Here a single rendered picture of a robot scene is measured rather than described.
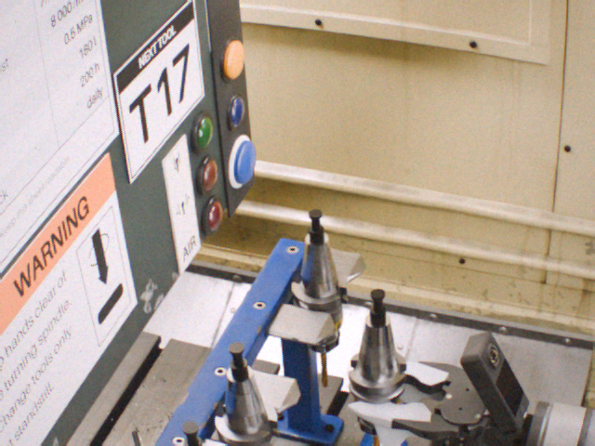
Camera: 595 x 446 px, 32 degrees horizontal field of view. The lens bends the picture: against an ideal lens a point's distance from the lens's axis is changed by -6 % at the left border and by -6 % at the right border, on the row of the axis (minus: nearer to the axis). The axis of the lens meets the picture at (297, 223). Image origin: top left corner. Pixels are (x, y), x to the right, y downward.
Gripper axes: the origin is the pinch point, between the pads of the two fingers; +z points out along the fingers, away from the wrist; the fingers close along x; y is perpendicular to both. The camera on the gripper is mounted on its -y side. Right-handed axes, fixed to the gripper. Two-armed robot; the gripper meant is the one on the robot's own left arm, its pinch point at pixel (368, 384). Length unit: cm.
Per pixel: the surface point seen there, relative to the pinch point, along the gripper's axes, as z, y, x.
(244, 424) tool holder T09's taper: 8.7, -4.0, -13.1
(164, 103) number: 3, -52, -32
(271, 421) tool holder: 6.9, -2.4, -10.5
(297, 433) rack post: 14.5, 28.8, 14.7
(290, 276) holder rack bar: 13.1, -2.8, 11.3
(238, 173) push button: 2.1, -42.4, -24.0
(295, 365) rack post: 14.6, 15.7, 15.1
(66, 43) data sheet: 3, -60, -40
